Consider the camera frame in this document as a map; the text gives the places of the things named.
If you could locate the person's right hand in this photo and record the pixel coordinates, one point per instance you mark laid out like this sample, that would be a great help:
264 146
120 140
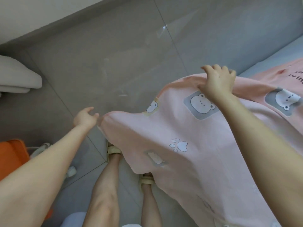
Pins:
218 82

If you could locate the person's left hand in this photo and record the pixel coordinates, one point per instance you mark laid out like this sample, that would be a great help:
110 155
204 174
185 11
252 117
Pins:
85 119

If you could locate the pink bear print bedsheet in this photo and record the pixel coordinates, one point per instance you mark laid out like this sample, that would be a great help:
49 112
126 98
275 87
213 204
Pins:
213 153

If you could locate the person's right forearm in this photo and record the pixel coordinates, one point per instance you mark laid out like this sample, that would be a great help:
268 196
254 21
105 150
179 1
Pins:
270 158

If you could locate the person's left forearm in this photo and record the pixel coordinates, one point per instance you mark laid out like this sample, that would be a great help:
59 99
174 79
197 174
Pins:
38 177

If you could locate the person's left leg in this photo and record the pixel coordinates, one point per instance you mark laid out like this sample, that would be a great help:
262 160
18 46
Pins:
104 196

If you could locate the person's leg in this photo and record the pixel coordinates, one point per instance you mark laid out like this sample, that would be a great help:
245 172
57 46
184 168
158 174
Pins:
104 196
150 208

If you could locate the person's white shorts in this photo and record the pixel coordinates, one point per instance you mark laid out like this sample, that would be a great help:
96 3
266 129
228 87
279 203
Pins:
73 219

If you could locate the person's right leg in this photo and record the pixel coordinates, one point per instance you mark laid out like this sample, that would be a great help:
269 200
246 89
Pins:
150 208

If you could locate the orange plastic basket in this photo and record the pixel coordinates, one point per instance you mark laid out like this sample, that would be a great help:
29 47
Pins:
12 158

